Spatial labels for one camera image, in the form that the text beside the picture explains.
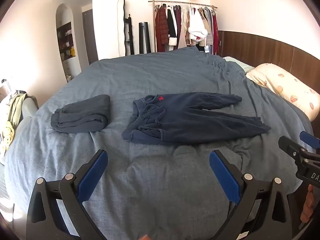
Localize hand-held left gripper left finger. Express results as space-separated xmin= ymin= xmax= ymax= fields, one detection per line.
xmin=26 ymin=149 xmax=109 ymax=240

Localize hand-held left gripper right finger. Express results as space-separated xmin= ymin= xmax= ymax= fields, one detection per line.
xmin=209 ymin=150 xmax=293 ymax=240

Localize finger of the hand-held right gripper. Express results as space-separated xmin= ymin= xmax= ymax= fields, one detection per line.
xmin=299 ymin=131 xmax=320 ymax=153
xmin=278 ymin=136 xmax=309 ymax=164

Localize navy blue pants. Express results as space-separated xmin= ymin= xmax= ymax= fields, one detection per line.
xmin=122 ymin=92 xmax=272 ymax=145

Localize folded dark grey pants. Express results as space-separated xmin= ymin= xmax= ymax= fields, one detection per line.
xmin=51 ymin=94 xmax=111 ymax=133

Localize person's right hand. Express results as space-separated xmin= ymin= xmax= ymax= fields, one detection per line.
xmin=300 ymin=184 xmax=316 ymax=224

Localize cream floral pillow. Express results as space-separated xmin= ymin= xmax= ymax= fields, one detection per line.
xmin=245 ymin=63 xmax=320 ymax=122

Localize pale green bed sheet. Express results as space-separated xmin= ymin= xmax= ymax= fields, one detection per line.
xmin=222 ymin=56 xmax=254 ymax=74

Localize yellow-green garment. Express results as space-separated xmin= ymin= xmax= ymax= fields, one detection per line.
xmin=1 ymin=93 xmax=28 ymax=147

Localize blue-grey blanket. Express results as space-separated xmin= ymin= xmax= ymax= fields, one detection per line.
xmin=4 ymin=46 xmax=315 ymax=240

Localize dark brown door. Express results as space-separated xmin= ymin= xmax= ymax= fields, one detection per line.
xmin=82 ymin=8 xmax=99 ymax=65

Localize black tower fan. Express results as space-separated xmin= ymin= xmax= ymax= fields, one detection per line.
xmin=139 ymin=22 xmax=151 ymax=54

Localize black coat stand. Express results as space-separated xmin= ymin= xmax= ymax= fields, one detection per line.
xmin=125 ymin=14 xmax=135 ymax=55

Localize wavy black-framed mirror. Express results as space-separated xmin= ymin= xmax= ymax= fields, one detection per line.
xmin=117 ymin=0 xmax=127 ymax=57

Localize row of hanging clothes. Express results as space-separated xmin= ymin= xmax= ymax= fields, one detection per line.
xmin=154 ymin=4 xmax=220 ymax=54

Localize metal clothes rack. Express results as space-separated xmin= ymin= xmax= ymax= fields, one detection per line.
xmin=148 ymin=0 xmax=217 ymax=53

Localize arched wall shelf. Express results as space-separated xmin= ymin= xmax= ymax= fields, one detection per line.
xmin=56 ymin=4 xmax=82 ymax=80

